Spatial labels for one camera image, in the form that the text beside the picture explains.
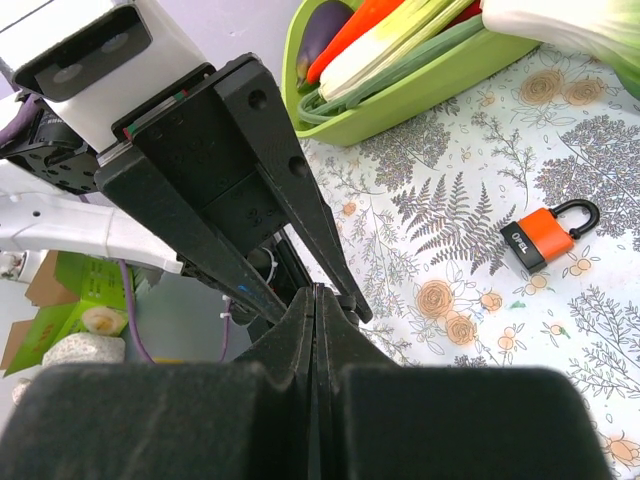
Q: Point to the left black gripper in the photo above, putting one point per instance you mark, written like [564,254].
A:
[188,173]

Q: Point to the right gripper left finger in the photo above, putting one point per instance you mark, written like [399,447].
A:
[245,419]

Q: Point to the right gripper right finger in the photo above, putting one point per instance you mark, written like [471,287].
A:
[379,420]

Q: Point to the orange black padlock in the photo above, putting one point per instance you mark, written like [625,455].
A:
[538,239]

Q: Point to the purple eggplant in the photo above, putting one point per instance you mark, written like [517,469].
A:
[324,24]

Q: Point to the green cardboard box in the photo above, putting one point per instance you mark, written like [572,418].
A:
[73,293]

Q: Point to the floral table mat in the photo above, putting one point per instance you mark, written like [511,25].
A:
[419,210]

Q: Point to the orange carrot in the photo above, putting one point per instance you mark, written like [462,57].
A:
[365,17]

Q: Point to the green celery stalks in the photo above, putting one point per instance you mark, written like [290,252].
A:
[413,35]

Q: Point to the green plastic basket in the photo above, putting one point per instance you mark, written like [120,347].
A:
[466,65]

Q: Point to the green bok choy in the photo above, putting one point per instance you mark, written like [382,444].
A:
[606,30]

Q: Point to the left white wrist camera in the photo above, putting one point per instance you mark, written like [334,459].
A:
[93,62]

